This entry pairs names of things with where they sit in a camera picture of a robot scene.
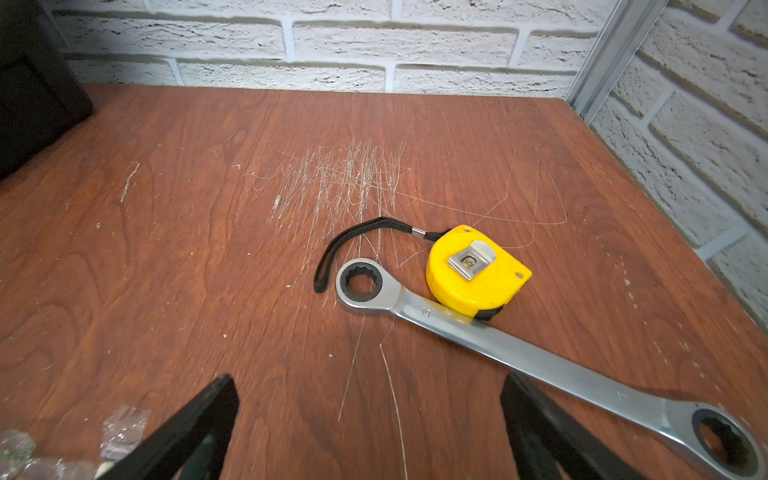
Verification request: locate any black plastic toolbox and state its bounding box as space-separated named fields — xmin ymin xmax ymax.
xmin=1 ymin=1 xmax=93 ymax=178

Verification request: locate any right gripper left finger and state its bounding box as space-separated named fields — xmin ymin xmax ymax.
xmin=102 ymin=374 xmax=240 ymax=479

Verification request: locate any yellow tape measure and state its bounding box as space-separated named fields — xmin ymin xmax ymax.
xmin=313 ymin=216 xmax=532 ymax=321

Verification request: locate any silver metal wrench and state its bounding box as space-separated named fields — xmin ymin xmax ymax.
xmin=335 ymin=258 xmax=767 ymax=479

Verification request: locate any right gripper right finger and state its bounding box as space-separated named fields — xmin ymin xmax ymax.
xmin=500 ymin=373 xmax=643 ymax=479

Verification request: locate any aluminium corner frame post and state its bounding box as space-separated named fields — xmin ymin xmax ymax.
xmin=566 ymin=0 xmax=668 ymax=124

